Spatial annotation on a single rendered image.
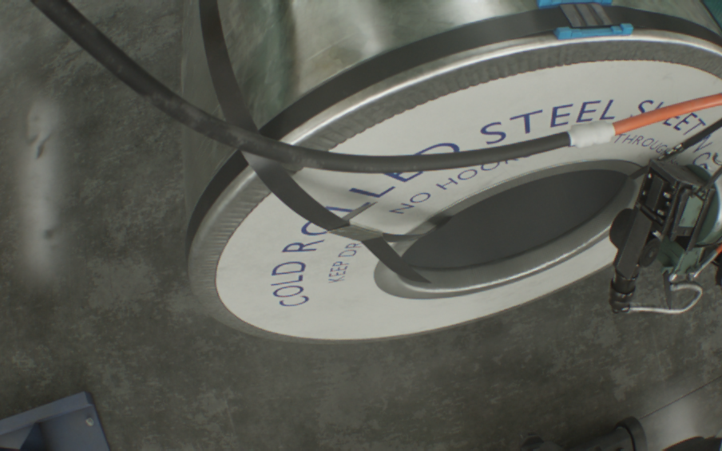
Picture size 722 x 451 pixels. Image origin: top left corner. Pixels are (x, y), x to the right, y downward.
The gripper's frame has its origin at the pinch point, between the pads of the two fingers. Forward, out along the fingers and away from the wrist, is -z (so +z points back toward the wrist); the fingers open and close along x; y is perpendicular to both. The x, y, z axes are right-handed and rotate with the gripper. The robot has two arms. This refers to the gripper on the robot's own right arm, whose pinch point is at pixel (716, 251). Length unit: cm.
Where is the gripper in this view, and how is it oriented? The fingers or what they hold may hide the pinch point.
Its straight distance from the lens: 128.1
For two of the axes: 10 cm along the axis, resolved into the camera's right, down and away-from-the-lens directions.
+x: 1.6, -9.4, -3.1
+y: -9.1, -0.2, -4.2
